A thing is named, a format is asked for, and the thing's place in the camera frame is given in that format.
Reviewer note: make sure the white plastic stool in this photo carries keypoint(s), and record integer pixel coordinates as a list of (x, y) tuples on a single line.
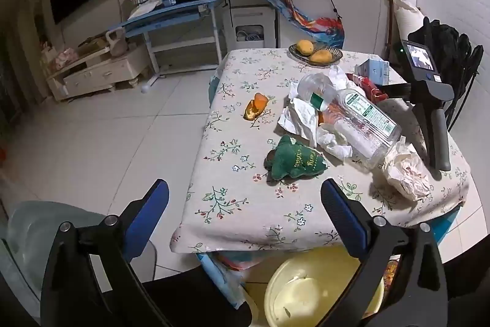
[(252, 14)]

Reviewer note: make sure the light blue tissue box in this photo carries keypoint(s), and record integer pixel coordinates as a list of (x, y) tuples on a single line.
[(373, 68)]

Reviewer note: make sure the dark fruit plate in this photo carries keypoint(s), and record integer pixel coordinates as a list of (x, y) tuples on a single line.
[(333, 57)]

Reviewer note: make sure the floral tablecloth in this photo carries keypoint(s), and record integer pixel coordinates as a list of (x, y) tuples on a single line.
[(237, 120)]

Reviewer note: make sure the wooden chair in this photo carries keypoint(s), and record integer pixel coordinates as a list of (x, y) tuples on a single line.
[(389, 28)]

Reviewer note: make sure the white papers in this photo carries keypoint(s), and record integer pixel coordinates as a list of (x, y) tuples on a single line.
[(143, 8)]

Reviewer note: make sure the orange fruit peel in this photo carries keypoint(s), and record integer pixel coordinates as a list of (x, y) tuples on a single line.
[(323, 117), (255, 106)]

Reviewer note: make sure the yellow plastic basin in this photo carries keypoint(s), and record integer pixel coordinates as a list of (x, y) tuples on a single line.
[(306, 296)]

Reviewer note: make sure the pale green plastic chair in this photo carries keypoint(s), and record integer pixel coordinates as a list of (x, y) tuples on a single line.
[(30, 231)]

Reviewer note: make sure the yellow mango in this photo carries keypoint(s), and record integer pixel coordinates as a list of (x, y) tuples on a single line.
[(304, 46), (320, 55)]

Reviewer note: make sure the black jacket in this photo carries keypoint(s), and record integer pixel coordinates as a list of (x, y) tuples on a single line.
[(448, 39)]

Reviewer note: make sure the orange printed bag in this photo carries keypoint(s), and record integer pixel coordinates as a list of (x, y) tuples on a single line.
[(391, 273)]

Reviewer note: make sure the pink floral box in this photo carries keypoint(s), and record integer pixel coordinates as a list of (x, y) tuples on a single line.
[(63, 58)]

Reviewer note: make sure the cream television stand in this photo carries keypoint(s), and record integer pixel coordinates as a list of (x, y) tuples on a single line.
[(99, 72)]

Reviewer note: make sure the person's dark trousers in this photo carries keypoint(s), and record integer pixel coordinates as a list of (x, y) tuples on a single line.
[(191, 296)]

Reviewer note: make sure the red snack wrapper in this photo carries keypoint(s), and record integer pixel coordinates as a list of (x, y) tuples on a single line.
[(367, 86)]

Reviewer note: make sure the pinkish tissue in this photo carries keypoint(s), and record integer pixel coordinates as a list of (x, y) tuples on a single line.
[(405, 173)]

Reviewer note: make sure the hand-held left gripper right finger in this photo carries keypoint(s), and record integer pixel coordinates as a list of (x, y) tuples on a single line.
[(344, 219)]

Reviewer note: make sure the pink kettlebell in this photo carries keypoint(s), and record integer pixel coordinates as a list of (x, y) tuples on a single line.
[(116, 45)]

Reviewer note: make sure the large clear labelled bottle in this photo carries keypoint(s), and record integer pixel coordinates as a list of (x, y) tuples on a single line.
[(367, 112)]

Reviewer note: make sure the blue study desk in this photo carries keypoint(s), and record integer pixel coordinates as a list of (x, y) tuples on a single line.
[(172, 11)]

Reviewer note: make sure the small clear plastic bottle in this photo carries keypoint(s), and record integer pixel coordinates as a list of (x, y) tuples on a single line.
[(310, 83)]

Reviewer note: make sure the white pillow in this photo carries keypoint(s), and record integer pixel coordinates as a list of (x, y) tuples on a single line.
[(407, 16)]

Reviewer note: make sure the green plush toy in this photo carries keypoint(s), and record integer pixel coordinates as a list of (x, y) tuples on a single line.
[(294, 158)]

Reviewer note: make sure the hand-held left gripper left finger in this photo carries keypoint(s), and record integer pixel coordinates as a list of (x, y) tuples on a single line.
[(153, 212)]

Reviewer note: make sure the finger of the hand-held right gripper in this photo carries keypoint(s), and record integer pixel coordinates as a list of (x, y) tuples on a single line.
[(394, 90)]

